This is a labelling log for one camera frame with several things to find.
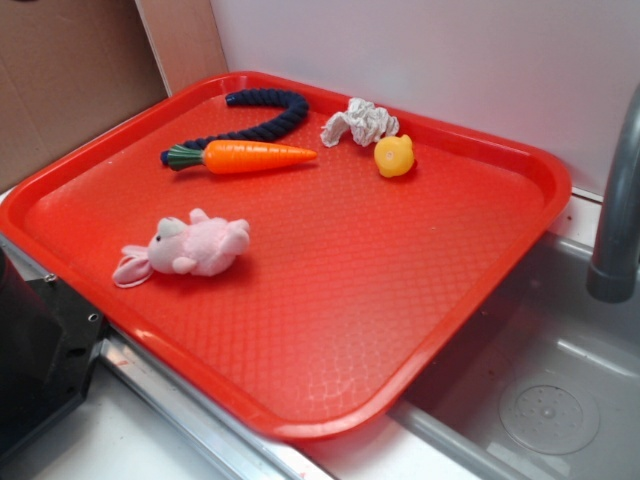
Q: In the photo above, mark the grey toy sink basin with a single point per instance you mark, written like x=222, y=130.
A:
x=542, y=381

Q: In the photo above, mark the pink plush bunny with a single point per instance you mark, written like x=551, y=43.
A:
x=204, y=246

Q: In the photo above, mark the orange toy carrot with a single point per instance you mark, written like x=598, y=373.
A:
x=238, y=156

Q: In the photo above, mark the red plastic tray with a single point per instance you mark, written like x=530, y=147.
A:
x=352, y=282

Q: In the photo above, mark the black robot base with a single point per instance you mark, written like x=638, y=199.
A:
x=50, y=339

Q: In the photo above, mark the brown cardboard panel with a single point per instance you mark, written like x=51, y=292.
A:
x=72, y=70

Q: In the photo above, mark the crumpled white paper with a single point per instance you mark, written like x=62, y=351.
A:
x=366, y=122

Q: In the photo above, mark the yellow rubber duck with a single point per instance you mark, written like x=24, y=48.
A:
x=394, y=156

